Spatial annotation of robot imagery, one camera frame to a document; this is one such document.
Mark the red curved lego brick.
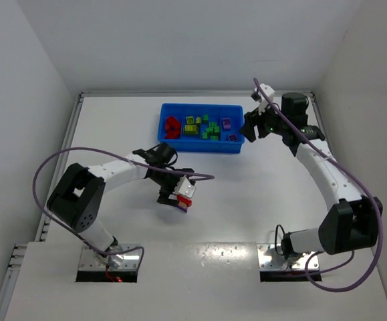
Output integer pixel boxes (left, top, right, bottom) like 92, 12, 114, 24
164, 116, 182, 139

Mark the lime lego brick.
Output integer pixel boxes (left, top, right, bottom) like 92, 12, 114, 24
182, 116, 202, 136

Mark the red half-round lego brick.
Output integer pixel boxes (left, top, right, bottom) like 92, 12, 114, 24
177, 195, 192, 208

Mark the purple butterfly lego brick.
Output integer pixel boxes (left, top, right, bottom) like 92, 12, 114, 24
176, 205, 188, 213

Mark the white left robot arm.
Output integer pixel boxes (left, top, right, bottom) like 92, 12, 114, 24
47, 143, 196, 257

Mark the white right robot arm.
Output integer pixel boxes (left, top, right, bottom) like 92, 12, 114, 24
239, 92, 382, 258

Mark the green lego pile in tray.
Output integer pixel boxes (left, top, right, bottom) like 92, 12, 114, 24
200, 114, 221, 141

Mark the blue divided plastic tray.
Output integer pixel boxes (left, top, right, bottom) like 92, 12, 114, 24
158, 103, 245, 154

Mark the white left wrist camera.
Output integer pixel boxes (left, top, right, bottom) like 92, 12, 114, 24
174, 176, 196, 199

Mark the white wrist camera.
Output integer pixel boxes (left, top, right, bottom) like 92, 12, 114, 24
251, 84, 275, 114
174, 176, 196, 199

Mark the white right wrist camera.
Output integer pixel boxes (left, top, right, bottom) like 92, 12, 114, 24
251, 84, 275, 114

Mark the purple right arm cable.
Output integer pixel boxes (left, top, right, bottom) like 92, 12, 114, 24
253, 78, 384, 292

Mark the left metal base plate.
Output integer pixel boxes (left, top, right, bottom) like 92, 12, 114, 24
78, 245, 142, 272

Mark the metal base plate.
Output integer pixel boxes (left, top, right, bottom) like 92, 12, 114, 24
257, 243, 314, 272
78, 245, 142, 272

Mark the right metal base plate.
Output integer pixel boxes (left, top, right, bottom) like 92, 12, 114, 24
257, 243, 314, 272

